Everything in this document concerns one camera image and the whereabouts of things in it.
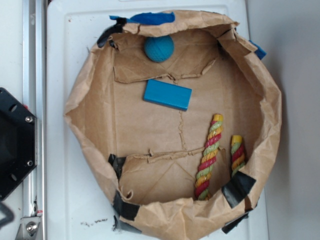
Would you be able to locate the blue rectangular block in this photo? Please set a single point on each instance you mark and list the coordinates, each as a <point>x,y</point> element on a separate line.
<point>167,94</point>

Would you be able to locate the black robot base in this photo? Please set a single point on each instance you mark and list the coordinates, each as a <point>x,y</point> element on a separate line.
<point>17,143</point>

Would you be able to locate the brown paper bag bin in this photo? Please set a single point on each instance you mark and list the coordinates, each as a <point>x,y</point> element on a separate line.
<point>145,156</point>

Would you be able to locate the blue textured ball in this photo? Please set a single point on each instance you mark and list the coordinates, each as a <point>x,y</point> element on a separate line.
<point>159,49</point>

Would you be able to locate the white plastic tray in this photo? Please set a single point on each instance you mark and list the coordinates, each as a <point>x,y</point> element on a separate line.
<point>76,207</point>

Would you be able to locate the long multicolour rope toy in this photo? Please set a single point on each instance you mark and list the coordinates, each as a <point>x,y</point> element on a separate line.
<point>209,157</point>

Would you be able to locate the short multicolour rope toy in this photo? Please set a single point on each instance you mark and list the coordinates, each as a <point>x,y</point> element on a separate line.
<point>237,154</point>

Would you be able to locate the aluminium extrusion rail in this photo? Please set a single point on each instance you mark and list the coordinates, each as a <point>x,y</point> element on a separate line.
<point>34,54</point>

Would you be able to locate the metal corner bracket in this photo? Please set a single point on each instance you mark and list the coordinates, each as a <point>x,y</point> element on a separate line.
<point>30,228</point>

